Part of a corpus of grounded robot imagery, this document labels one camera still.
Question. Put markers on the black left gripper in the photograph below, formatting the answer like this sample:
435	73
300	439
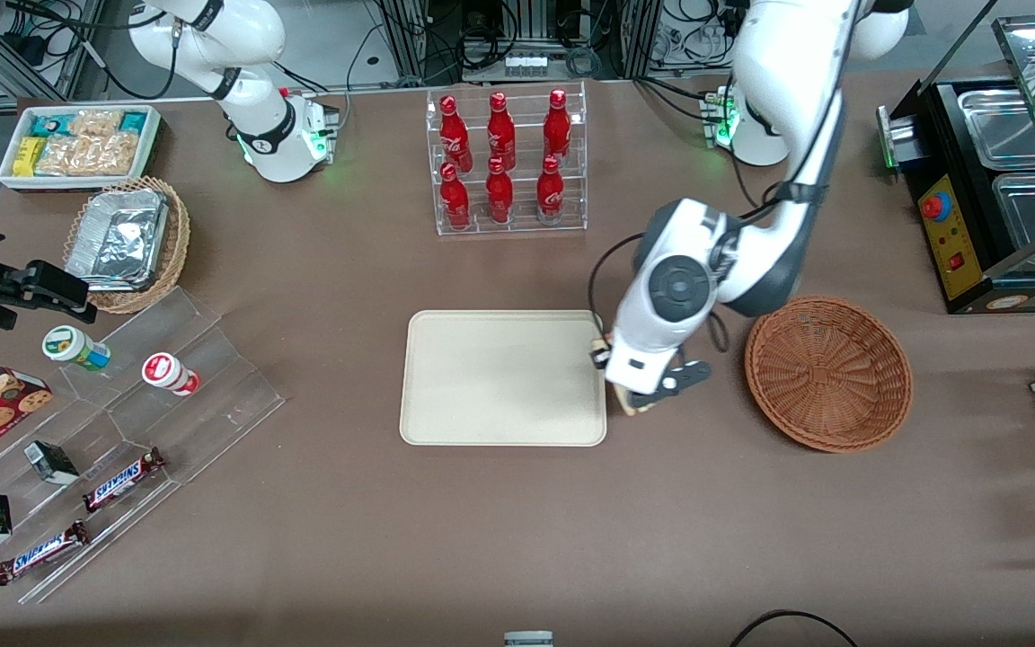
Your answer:
596	363

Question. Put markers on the triangle sandwich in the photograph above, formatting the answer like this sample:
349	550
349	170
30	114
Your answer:
636	407

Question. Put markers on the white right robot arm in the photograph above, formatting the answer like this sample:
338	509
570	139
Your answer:
248	36

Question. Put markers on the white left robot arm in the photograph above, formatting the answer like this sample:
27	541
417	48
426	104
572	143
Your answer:
778	54

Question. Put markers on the aluminium foil tray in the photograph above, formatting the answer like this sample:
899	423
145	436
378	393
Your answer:
118	238

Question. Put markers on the tan wicker basket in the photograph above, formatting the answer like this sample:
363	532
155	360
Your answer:
178	247

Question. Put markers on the cream plastic tray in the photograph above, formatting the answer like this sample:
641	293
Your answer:
499	377

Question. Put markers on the brown round wicker basket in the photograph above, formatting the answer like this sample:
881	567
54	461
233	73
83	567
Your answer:
827	373

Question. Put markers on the green lid cup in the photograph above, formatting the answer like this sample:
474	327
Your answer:
73	346

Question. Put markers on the white snack bin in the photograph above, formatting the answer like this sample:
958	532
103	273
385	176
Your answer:
77	184

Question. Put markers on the red lid cup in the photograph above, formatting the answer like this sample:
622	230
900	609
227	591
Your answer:
169	372

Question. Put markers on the large clear cracker bag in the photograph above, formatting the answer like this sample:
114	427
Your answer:
91	155

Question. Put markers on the yellow snack packet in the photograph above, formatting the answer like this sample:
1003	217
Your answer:
28	156

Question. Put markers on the small black box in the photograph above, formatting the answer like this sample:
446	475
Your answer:
50	462

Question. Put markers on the teal snack packet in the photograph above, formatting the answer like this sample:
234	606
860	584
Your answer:
50	123
134	121

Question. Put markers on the clear acrylic step display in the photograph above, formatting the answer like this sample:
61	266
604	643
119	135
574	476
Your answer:
212	404

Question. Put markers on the small clear cracker bag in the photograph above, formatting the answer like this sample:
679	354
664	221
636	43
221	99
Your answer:
95	122

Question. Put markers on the snickers chocolate bar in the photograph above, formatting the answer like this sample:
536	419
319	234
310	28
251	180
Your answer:
41	553
122	479

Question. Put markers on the red cola bottle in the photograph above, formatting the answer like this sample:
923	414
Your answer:
550	190
455	199
453	135
556	128
500	131
499	194

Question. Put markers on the small grey device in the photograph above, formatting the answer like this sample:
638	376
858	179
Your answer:
528	640

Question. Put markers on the clear acrylic bottle rack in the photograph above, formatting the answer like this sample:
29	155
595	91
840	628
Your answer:
522	90

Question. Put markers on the white power strip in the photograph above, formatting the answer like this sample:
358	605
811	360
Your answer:
525	65

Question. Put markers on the black food warmer cabinet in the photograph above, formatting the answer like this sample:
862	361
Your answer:
962	261

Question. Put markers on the aluminium frame rack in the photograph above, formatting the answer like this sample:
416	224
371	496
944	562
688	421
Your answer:
410	36

